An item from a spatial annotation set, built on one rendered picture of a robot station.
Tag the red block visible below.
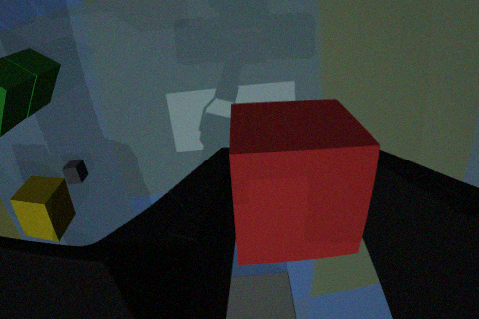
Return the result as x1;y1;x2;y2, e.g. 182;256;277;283
229;99;380;266

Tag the green block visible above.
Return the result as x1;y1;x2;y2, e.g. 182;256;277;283
0;56;36;137
5;48;61;117

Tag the yellow block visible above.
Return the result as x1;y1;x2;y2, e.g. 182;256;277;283
9;175;76;242

